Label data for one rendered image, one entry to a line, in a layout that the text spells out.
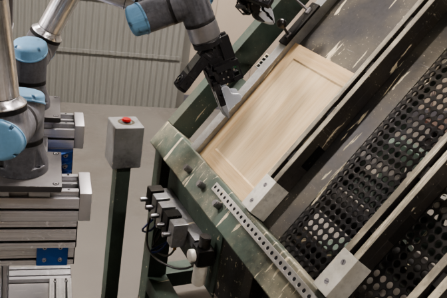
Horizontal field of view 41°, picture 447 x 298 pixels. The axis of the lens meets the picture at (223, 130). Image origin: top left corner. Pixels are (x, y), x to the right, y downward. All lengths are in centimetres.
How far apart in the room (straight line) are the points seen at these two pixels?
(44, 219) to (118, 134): 70
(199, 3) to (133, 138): 111
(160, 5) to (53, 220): 72
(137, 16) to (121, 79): 382
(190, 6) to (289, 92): 88
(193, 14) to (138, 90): 389
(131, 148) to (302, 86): 73
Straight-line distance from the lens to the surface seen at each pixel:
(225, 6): 524
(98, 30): 506
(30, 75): 211
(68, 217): 176
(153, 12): 137
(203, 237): 196
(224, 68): 142
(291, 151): 189
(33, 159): 168
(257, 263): 179
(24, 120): 153
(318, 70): 213
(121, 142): 237
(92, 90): 520
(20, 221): 177
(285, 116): 209
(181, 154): 232
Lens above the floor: 182
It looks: 21 degrees down
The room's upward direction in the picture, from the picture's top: 9 degrees clockwise
